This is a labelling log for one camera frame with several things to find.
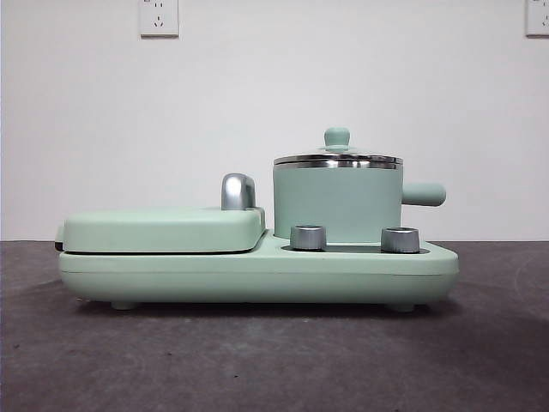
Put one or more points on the glass pot lid green knob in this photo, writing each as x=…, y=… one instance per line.
x=338, y=136

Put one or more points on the silver control knob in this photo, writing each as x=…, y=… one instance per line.
x=307, y=238
x=400, y=240

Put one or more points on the mint green breakfast machine base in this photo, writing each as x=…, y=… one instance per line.
x=171, y=279

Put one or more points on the white wall outlet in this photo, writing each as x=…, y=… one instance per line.
x=539, y=17
x=159, y=19

